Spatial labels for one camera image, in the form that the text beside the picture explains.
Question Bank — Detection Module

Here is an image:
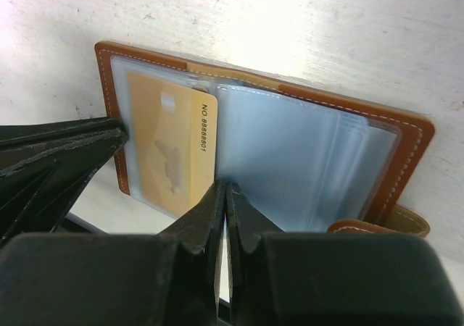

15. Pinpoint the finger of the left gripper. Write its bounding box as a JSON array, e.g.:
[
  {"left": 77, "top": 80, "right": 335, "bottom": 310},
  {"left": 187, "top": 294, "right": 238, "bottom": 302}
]
[
  {"left": 1, "top": 117, "right": 125, "bottom": 148},
  {"left": 1, "top": 130, "right": 127, "bottom": 243}
]

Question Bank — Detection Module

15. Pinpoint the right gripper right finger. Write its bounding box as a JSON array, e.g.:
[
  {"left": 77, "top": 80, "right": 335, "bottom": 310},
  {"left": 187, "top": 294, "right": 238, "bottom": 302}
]
[{"left": 225, "top": 183, "right": 463, "bottom": 325}]

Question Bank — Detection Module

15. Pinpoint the gold card with chip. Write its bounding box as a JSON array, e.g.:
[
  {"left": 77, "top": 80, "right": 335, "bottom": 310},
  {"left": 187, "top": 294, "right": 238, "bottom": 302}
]
[{"left": 128, "top": 72, "right": 218, "bottom": 217}]

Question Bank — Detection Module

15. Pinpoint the brown leather card holder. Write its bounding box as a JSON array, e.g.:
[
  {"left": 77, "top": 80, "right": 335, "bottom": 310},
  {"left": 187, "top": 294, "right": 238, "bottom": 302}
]
[{"left": 95, "top": 41, "right": 435, "bottom": 237}]

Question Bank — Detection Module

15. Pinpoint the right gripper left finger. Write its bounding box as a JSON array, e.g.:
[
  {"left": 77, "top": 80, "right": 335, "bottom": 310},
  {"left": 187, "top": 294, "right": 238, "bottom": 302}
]
[{"left": 1, "top": 181, "right": 225, "bottom": 325}]

